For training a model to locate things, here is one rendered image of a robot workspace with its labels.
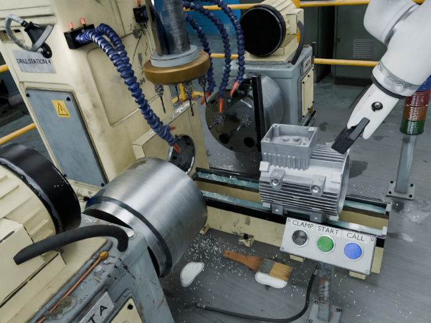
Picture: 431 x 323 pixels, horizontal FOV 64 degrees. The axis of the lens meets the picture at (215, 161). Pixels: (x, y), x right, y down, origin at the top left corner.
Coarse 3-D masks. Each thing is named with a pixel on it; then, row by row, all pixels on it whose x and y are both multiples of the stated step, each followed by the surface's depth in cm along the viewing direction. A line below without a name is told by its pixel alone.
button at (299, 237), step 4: (296, 232) 69; (300, 232) 68; (304, 232) 68; (292, 236) 69; (296, 236) 69; (300, 236) 68; (304, 236) 68; (292, 240) 69; (296, 240) 68; (300, 240) 68; (304, 240) 68; (296, 244) 68; (300, 244) 68
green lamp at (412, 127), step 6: (402, 120) 102; (408, 120) 99; (420, 120) 98; (402, 126) 102; (408, 126) 100; (414, 126) 99; (420, 126) 99; (408, 132) 101; (414, 132) 100; (420, 132) 100
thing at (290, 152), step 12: (276, 132) 93; (288, 132) 93; (300, 132) 92; (312, 132) 88; (264, 144) 87; (276, 144) 85; (288, 144) 84; (300, 144) 88; (312, 144) 86; (264, 156) 89; (276, 156) 87; (288, 156) 86; (300, 156) 84; (288, 168) 87; (300, 168) 86
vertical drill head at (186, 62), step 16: (144, 0) 83; (160, 0) 80; (176, 0) 82; (160, 16) 82; (176, 16) 83; (160, 32) 85; (176, 32) 85; (160, 48) 87; (176, 48) 87; (192, 48) 91; (144, 64) 93; (160, 64) 87; (176, 64) 87; (192, 64) 86; (208, 64) 91; (160, 80) 87; (176, 80) 86; (160, 96) 96; (192, 112) 94
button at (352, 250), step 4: (348, 244) 64; (352, 244) 64; (356, 244) 64; (344, 248) 64; (348, 248) 64; (352, 248) 64; (356, 248) 64; (344, 252) 64; (348, 252) 64; (352, 252) 64; (356, 252) 63; (360, 252) 63; (348, 256) 64; (352, 256) 63; (356, 256) 63
